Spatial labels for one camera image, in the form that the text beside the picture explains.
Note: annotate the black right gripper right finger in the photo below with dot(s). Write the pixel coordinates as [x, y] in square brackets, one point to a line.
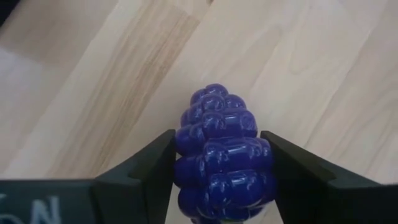
[317, 193]

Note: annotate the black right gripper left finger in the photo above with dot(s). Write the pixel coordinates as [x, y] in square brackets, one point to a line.
[130, 193]

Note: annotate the purple toy grape bunch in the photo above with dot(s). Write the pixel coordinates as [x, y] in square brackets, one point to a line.
[224, 155]

